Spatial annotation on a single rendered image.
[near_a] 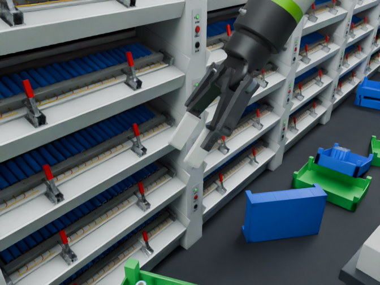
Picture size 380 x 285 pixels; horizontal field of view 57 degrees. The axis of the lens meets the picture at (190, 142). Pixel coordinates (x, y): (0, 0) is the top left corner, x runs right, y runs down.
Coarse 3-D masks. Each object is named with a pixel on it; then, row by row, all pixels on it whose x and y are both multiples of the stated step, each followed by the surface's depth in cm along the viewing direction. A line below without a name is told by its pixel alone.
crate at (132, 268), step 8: (128, 264) 59; (136, 264) 59; (128, 272) 59; (136, 272) 60; (144, 272) 61; (128, 280) 60; (136, 280) 60; (144, 280) 62; (152, 280) 61; (160, 280) 60; (168, 280) 60; (176, 280) 59
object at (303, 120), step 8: (320, 96) 224; (304, 104) 217; (312, 104) 218; (320, 104) 224; (328, 104) 223; (296, 112) 208; (304, 112) 213; (312, 112) 212; (320, 112) 219; (288, 120) 198; (296, 120) 204; (304, 120) 207; (312, 120) 209; (288, 128) 196; (296, 128) 194; (304, 128) 201; (288, 136) 191; (296, 136) 196; (288, 144) 192
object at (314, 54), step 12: (312, 36) 200; (324, 36) 204; (336, 36) 204; (300, 48) 183; (312, 48) 188; (324, 48) 193; (336, 48) 202; (300, 60) 176; (312, 60) 180; (324, 60) 194; (300, 72) 171
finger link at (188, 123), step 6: (186, 114) 64; (192, 114) 65; (186, 120) 64; (192, 120) 65; (198, 120) 65; (180, 126) 64; (186, 126) 65; (192, 126) 65; (174, 132) 65; (180, 132) 65; (186, 132) 65; (174, 138) 65; (180, 138) 65; (186, 138) 66; (174, 144) 65; (180, 144) 66
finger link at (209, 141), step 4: (224, 128) 55; (212, 132) 57; (216, 132) 56; (220, 132) 55; (224, 132) 55; (228, 132) 56; (208, 136) 57; (212, 136) 57; (216, 136) 57; (204, 140) 58; (208, 140) 57; (212, 140) 57; (216, 140) 57; (204, 144) 57; (208, 144) 57; (212, 144) 57; (204, 148) 57; (208, 148) 57
